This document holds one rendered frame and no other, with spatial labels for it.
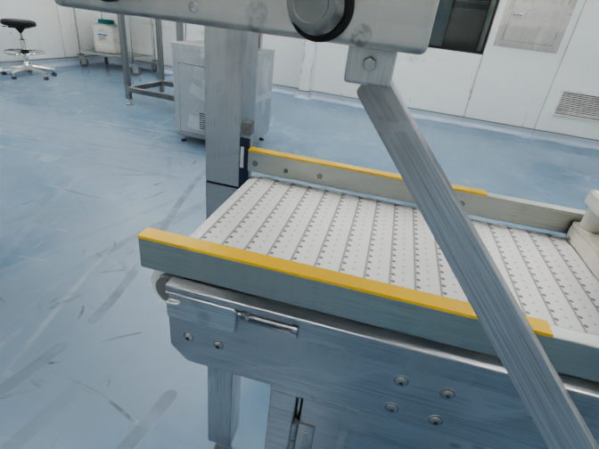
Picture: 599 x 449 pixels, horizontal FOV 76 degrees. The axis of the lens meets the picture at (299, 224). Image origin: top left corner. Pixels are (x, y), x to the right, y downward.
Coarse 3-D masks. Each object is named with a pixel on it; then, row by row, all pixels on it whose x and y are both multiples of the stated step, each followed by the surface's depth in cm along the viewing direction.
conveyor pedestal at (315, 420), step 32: (288, 416) 47; (320, 416) 47; (352, 416) 45; (288, 448) 50; (320, 448) 49; (352, 448) 48; (384, 448) 46; (416, 448) 45; (448, 448) 44; (480, 448) 41
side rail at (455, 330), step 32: (160, 256) 34; (192, 256) 33; (256, 288) 33; (288, 288) 32; (320, 288) 31; (384, 320) 31; (416, 320) 30; (448, 320) 30; (480, 352) 30; (576, 352) 28
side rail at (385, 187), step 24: (264, 168) 58; (288, 168) 57; (312, 168) 56; (336, 168) 55; (360, 192) 56; (384, 192) 55; (408, 192) 54; (456, 192) 52; (504, 216) 52; (528, 216) 51; (552, 216) 51; (576, 216) 50
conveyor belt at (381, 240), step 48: (240, 192) 53; (288, 192) 54; (336, 192) 56; (240, 240) 42; (288, 240) 43; (336, 240) 44; (384, 240) 45; (432, 240) 47; (528, 240) 49; (432, 288) 38; (528, 288) 40; (576, 288) 41
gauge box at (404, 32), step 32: (64, 0) 23; (96, 0) 22; (128, 0) 22; (160, 0) 21; (192, 0) 21; (224, 0) 20; (256, 0) 20; (384, 0) 19; (416, 0) 18; (256, 32) 21; (288, 32) 20; (352, 32) 20; (384, 32) 19; (416, 32) 19
